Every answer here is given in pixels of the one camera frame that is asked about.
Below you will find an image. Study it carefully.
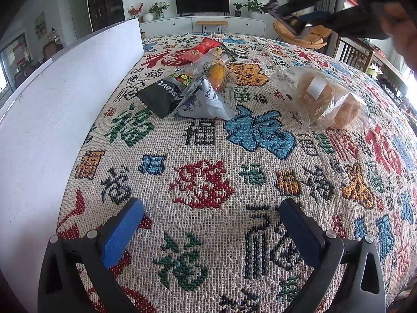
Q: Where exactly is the clear bag of bread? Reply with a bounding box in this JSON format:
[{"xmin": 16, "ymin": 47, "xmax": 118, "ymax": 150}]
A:
[{"xmin": 270, "ymin": 66, "xmax": 370, "ymax": 131}]

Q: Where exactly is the dark glass cabinet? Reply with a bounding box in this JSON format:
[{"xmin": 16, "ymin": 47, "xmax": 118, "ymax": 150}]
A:
[{"xmin": 85, "ymin": 0, "xmax": 126, "ymax": 33}]

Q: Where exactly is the cluttered wooden side table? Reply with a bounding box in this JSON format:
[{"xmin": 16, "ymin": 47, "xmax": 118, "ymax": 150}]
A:
[{"xmin": 370, "ymin": 39, "xmax": 417, "ymax": 118}]

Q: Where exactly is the corn sausage packet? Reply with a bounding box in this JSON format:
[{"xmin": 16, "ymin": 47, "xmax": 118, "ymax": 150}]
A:
[{"xmin": 192, "ymin": 55, "xmax": 238, "ymax": 96}]

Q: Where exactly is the white cardboard box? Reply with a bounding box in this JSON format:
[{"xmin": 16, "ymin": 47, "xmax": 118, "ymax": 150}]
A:
[{"xmin": 0, "ymin": 17, "xmax": 144, "ymax": 297}]

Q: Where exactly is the white television cabinet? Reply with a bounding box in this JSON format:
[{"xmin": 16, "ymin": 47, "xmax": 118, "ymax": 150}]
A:
[{"xmin": 140, "ymin": 16, "xmax": 276, "ymax": 40}]

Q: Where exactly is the person's right hand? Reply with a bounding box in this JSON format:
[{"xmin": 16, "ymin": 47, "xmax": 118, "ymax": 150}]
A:
[{"xmin": 378, "ymin": 3, "xmax": 417, "ymax": 72}]

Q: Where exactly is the large plant in white pot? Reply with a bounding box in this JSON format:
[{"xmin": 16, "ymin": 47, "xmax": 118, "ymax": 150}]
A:
[{"xmin": 244, "ymin": 0, "xmax": 266, "ymax": 19}]

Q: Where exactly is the dark wooden slatted chair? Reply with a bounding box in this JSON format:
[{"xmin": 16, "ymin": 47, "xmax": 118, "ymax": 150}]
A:
[{"xmin": 332, "ymin": 36, "xmax": 375, "ymax": 74}]

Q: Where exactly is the black snack packet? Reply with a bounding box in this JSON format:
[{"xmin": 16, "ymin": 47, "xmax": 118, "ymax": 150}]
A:
[{"xmin": 136, "ymin": 73, "xmax": 196, "ymax": 119}]

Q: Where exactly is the orange lounge chair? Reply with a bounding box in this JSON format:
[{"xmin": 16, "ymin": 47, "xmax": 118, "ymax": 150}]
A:
[{"xmin": 273, "ymin": 20, "xmax": 333, "ymax": 49}]

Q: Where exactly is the dark brown snack bar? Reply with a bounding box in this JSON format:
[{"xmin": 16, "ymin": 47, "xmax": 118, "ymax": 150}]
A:
[{"xmin": 263, "ymin": 0, "xmax": 310, "ymax": 36}]

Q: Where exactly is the green leafy potted plant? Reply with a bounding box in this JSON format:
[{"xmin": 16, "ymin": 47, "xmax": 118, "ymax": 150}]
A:
[{"xmin": 149, "ymin": 2, "xmax": 169, "ymax": 19}]

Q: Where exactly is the printed woven blanket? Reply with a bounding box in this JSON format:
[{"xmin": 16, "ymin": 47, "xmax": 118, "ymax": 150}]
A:
[{"xmin": 55, "ymin": 33, "xmax": 417, "ymax": 313}]

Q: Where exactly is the grey triangular snack packet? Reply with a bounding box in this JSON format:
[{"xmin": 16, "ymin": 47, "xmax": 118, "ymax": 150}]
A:
[{"xmin": 172, "ymin": 76, "xmax": 236, "ymax": 121}]

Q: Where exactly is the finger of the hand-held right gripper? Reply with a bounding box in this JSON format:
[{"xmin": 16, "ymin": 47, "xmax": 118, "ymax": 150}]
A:
[
  {"xmin": 298, "ymin": 7, "xmax": 387, "ymax": 39},
  {"xmin": 279, "ymin": 0, "xmax": 324, "ymax": 18}
]

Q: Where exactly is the balcony glass door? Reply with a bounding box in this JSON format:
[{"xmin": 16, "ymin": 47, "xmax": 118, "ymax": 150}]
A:
[{"xmin": 0, "ymin": 33, "xmax": 27, "ymax": 92}]

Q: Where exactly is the framed wall painting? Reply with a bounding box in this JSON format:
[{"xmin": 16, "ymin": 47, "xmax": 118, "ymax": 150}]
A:
[{"xmin": 34, "ymin": 11, "xmax": 46, "ymax": 40}]

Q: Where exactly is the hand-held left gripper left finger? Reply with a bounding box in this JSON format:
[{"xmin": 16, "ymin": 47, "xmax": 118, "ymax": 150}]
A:
[{"xmin": 38, "ymin": 197, "xmax": 145, "ymax": 313}]

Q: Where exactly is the white door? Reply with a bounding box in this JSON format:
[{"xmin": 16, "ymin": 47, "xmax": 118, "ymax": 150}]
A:
[{"xmin": 69, "ymin": 0, "xmax": 90, "ymax": 41}]

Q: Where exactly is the wooden stool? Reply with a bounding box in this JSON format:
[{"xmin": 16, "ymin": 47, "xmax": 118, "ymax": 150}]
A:
[{"xmin": 196, "ymin": 20, "xmax": 229, "ymax": 34}]

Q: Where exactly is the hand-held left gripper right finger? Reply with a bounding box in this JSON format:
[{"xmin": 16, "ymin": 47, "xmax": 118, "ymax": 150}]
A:
[{"xmin": 279, "ymin": 198, "xmax": 387, "ymax": 313}]

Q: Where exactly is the black flat television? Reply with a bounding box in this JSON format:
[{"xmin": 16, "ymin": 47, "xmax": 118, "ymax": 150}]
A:
[{"xmin": 175, "ymin": 0, "xmax": 230, "ymax": 16}]

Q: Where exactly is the dark green clear snack packet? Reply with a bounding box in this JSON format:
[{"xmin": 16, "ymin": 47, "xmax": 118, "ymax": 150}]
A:
[{"xmin": 212, "ymin": 42, "xmax": 239, "ymax": 64}]

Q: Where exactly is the red snack packet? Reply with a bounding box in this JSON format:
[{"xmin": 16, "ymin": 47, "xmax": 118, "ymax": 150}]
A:
[{"xmin": 181, "ymin": 37, "xmax": 223, "ymax": 63}]

